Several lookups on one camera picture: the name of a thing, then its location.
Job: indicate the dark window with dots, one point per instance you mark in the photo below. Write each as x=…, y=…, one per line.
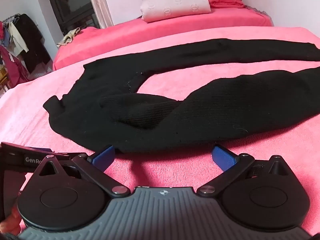
x=71, y=2

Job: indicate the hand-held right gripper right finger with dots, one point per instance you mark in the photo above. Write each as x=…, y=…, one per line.
x=223, y=158

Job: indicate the beige hanging garment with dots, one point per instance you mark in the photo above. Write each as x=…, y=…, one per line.
x=17, y=37

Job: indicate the person's left hand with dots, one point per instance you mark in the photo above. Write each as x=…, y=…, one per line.
x=10, y=223

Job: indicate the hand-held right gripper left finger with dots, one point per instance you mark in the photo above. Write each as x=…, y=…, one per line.
x=103, y=158

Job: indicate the pale pink folded quilt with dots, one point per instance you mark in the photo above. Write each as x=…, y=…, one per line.
x=175, y=5

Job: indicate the black hanging coat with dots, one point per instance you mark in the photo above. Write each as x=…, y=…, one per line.
x=35, y=42

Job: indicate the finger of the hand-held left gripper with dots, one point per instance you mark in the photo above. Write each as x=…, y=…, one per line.
x=27, y=148

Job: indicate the pink fleece blanket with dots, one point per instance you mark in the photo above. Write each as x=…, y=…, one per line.
x=37, y=110

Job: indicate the pink lace curtain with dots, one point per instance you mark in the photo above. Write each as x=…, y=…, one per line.
x=98, y=2

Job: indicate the pink bag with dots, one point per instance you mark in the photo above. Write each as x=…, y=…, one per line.
x=12, y=65

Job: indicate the beige crumpled cloth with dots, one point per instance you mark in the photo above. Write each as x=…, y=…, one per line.
x=68, y=37

